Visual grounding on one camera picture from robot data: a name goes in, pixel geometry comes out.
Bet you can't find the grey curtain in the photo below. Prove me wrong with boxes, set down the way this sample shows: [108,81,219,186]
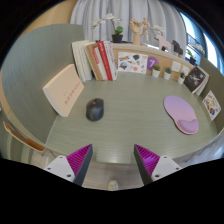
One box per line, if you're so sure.
[69,0,188,48]

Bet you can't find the white books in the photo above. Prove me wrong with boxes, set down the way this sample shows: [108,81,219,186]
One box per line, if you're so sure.
[71,40,94,83]

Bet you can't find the beige hardcover book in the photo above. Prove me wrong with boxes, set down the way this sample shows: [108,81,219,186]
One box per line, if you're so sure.
[42,63,86,118]

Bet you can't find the black computer mouse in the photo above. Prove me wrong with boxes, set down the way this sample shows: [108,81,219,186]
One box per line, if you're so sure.
[85,97,105,122]

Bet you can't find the black cover book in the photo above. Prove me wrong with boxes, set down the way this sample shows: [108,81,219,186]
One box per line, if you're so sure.
[183,65,207,94]

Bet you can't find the dark-framed window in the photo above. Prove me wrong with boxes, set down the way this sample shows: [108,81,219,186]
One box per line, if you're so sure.
[179,11,224,74]

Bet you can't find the white wall socket plate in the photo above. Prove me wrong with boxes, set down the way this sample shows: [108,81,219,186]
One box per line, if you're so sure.
[171,60,183,73]

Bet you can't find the white orchid in black pot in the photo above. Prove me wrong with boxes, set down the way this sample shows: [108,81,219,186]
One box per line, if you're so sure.
[91,13,124,44]
[184,43,204,66]

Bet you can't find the white wall switch plate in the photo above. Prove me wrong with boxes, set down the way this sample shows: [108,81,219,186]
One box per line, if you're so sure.
[181,64,191,77]

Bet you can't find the red-spined picture-cover book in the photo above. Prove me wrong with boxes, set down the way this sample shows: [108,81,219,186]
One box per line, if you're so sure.
[96,40,118,82]

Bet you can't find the black horse figure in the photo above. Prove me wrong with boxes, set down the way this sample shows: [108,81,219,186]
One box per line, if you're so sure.
[171,40,184,56]

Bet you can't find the wooden artist mannequin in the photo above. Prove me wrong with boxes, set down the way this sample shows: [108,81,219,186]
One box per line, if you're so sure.
[140,17,153,44]

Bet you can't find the wooden hand model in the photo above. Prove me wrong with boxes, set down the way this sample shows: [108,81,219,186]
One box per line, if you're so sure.
[129,18,143,46]

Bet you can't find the wooden back shelf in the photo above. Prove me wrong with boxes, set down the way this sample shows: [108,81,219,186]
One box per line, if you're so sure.
[109,42,198,81]

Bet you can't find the purple round mouse pad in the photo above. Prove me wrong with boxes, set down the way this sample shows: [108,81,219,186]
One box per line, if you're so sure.
[163,95,200,136]

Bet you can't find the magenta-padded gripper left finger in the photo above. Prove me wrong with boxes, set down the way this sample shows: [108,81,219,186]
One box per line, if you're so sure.
[43,144,94,187]

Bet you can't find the brown book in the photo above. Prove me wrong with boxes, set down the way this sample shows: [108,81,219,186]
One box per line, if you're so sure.
[84,42,104,82]

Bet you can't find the purple round number sign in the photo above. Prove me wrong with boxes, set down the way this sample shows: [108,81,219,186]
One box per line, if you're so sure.
[146,56,160,72]

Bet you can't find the pink horse figure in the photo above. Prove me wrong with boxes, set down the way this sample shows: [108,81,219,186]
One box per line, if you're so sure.
[155,33,173,53]

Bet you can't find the green desk partition panel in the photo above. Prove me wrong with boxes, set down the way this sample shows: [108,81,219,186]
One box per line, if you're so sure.
[199,54,224,134]
[0,23,84,144]

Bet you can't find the small plant in white pot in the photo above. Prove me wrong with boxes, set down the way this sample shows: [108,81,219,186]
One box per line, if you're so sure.
[177,71,186,85]
[163,67,173,81]
[151,64,162,79]

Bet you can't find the white sticker sheet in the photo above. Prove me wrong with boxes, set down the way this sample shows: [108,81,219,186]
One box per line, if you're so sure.
[117,51,149,75]

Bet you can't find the colourful sticker card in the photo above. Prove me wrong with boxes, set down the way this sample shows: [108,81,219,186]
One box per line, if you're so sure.
[202,89,222,121]

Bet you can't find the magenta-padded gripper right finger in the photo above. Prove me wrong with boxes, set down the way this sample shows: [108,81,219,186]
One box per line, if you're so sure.
[133,144,183,186]

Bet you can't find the white book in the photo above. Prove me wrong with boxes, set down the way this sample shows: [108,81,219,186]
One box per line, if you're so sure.
[194,68,211,97]

